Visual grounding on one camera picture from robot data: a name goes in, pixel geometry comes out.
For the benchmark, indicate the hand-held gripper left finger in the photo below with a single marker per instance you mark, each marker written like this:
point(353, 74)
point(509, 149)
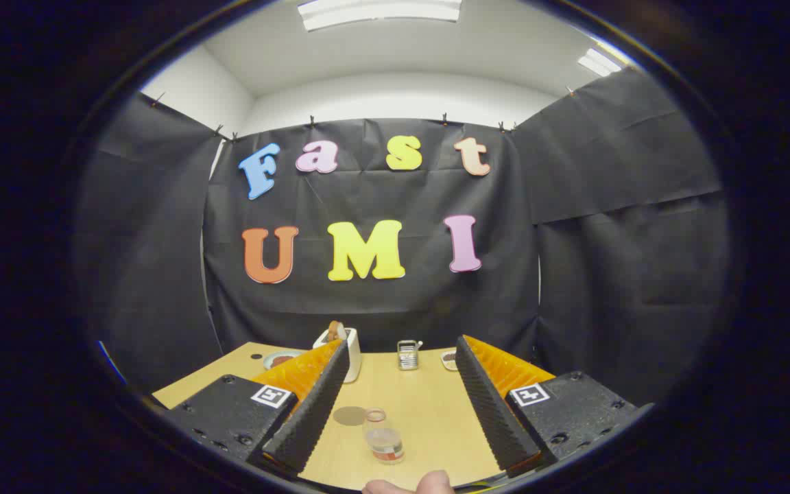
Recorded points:
point(309, 418)

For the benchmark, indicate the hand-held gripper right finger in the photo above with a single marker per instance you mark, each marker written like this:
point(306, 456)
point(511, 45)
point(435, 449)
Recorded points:
point(494, 418)

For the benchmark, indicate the round brown coaster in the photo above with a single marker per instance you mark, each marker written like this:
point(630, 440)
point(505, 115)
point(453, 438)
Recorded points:
point(347, 416)

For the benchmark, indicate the clear plastic juice bottle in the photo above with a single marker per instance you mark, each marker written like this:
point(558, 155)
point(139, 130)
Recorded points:
point(385, 440)

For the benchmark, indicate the brown food pieces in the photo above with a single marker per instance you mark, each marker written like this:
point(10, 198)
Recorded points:
point(281, 359)

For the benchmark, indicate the round plate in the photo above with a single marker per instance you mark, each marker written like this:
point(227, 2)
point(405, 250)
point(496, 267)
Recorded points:
point(273, 362)

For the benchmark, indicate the wooden table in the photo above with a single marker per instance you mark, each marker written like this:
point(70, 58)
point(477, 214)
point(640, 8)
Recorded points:
point(422, 405)

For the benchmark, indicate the small white dish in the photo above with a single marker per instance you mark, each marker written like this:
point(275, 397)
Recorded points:
point(448, 359)

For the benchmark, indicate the brown bread slice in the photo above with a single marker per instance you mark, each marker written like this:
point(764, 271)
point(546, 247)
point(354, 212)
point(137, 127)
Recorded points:
point(334, 331)

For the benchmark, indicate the small metal rack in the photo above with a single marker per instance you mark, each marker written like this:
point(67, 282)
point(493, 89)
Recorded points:
point(407, 357)

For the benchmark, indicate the small ceiling light panel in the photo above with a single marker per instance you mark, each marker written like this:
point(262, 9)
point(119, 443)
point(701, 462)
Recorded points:
point(599, 63)

